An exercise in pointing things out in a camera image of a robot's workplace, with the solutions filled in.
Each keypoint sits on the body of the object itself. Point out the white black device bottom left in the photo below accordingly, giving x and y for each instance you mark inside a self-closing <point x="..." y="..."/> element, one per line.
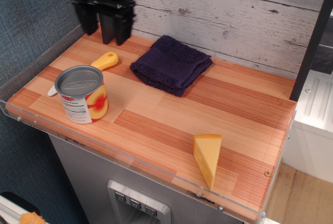
<point x="13" y="206"/>

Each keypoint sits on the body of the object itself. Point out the grey cabinet with dispenser panel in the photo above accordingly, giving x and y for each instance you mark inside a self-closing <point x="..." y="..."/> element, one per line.
<point x="110" y="191"/>

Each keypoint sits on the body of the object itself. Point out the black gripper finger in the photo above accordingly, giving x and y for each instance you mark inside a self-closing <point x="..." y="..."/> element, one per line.
<point x="123" y="27"/>
<point x="87" y="17"/>

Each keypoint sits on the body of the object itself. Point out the tin can with red-yellow label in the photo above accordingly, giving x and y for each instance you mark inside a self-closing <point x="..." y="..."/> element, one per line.
<point x="87" y="109"/>

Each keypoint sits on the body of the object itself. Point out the dark purple cloth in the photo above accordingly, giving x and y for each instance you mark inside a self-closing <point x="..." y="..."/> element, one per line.
<point x="170" y="65"/>

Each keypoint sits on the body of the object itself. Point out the yellow cheese wedge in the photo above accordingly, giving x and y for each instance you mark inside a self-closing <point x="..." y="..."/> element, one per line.
<point x="206" y="151"/>

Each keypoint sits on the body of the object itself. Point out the white toy sink unit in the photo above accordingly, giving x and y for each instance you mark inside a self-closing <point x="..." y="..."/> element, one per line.
<point x="308" y="147"/>

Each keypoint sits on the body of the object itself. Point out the dark frame post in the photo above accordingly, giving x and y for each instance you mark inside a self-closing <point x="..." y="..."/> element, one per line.
<point x="107" y="28"/>
<point x="315" y="39"/>

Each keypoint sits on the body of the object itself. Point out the dark left frame post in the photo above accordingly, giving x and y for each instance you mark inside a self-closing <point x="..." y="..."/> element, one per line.
<point x="107" y="28"/>

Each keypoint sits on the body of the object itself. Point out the orange object bottom left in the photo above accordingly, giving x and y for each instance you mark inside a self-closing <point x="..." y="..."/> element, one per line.
<point x="31" y="218"/>

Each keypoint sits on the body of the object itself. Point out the clear acrylic table guard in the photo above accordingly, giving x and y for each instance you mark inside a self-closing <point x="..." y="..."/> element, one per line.
<point x="153" y="130"/>

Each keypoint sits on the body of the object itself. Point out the dark right frame post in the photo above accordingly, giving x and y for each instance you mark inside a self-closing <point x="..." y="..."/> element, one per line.
<point x="315" y="39"/>

